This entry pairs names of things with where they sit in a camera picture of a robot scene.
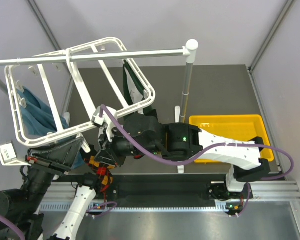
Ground yellow plastic tray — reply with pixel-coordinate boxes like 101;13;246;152
188;114;275;165

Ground white and green cloth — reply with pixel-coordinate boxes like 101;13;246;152
123;60;145;106

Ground white cable duct strip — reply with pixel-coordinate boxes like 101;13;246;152
39;201;230;213

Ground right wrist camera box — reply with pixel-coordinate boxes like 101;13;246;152
91;106;115;141

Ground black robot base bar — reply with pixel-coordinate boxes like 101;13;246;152
59;173;286;208

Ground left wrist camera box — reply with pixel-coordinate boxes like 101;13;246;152
0;142;29;167

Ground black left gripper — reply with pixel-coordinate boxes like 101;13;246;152
22;133;85;212

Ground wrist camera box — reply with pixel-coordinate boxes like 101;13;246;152
91;106;115;141
0;142;29;167

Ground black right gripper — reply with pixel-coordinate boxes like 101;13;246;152
94;124;163;169

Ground white plastic clip hanger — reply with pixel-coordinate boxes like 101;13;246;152
4;36;157;148

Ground white metal clothes rack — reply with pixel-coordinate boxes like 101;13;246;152
0;37;199;148

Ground teal blue towel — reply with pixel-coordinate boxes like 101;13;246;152
16;86;88;170

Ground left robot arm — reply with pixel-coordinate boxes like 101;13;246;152
0;137;104;240

